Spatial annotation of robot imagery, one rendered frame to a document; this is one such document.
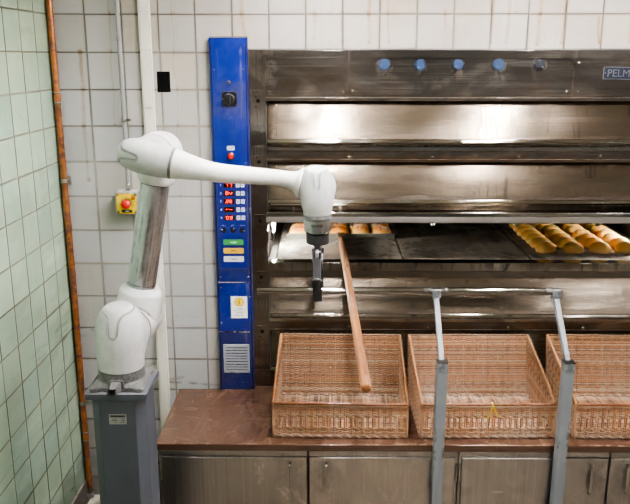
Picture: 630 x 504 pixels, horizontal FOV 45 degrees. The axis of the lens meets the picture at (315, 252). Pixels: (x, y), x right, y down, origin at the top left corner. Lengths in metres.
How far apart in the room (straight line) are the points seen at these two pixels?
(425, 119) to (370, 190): 0.38
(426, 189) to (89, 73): 1.52
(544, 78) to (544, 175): 0.41
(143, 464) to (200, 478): 0.54
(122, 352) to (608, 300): 2.18
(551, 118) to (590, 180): 0.33
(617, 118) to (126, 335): 2.22
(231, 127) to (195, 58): 0.32
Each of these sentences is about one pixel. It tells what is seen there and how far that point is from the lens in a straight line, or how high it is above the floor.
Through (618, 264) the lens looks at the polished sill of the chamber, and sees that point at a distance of 3.66.
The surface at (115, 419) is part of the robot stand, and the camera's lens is 2.68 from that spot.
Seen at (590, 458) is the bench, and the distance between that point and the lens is 3.34.
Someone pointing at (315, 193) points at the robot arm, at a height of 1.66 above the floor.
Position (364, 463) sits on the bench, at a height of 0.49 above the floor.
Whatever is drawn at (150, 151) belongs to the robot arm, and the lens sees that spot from 2.46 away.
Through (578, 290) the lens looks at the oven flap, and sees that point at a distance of 3.65.
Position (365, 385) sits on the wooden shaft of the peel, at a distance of 2.14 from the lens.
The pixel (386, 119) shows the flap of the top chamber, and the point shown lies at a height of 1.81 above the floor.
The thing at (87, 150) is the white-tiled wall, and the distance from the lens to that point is 3.46.
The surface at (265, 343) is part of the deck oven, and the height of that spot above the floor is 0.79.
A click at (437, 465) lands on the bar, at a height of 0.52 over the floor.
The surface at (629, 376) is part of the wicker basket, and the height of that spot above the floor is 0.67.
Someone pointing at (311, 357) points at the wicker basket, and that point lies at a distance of 3.49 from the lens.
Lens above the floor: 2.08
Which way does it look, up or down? 15 degrees down
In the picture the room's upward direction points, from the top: straight up
